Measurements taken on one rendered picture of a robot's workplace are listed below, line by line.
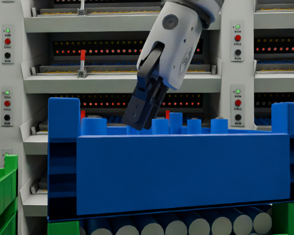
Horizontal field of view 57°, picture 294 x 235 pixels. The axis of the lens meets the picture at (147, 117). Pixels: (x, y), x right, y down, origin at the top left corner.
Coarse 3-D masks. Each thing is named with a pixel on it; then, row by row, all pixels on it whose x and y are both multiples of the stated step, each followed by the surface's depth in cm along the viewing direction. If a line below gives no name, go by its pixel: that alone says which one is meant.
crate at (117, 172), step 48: (48, 144) 17; (96, 144) 18; (144, 144) 19; (192, 144) 20; (240, 144) 21; (288, 144) 22; (48, 192) 17; (96, 192) 18; (144, 192) 19; (192, 192) 20; (240, 192) 20; (288, 192) 22
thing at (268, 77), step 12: (264, 48) 96; (276, 48) 96; (288, 48) 96; (264, 60) 95; (276, 60) 95; (288, 60) 94; (264, 72) 85; (276, 72) 84; (288, 72) 84; (264, 84) 81; (276, 84) 81; (288, 84) 81
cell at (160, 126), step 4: (152, 120) 29; (156, 120) 28; (160, 120) 28; (164, 120) 28; (168, 120) 29; (152, 124) 29; (156, 124) 28; (160, 124) 28; (164, 124) 28; (168, 124) 29; (152, 128) 29; (156, 128) 28; (160, 128) 28; (164, 128) 28; (168, 128) 29; (152, 132) 29; (156, 132) 28; (160, 132) 28; (164, 132) 28; (168, 132) 29
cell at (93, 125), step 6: (84, 120) 21; (90, 120) 21; (96, 120) 21; (102, 120) 21; (84, 126) 21; (90, 126) 21; (96, 126) 21; (102, 126) 21; (84, 132) 21; (90, 132) 21; (96, 132) 21; (102, 132) 21
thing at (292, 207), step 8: (272, 208) 23; (280, 208) 22; (288, 208) 22; (272, 216) 23; (280, 216) 22; (288, 216) 22; (48, 224) 17; (56, 224) 17; (64, 224) 18; (72, 224) 18; (272, 224) 23; (280, 224) 22; (288, 224) 22; (48, 232) 17; (56, 232) 17; (64, 232) 17; (72, 232) 18; (272, 232) 23; (280, 232) 22; (288, 232) 22
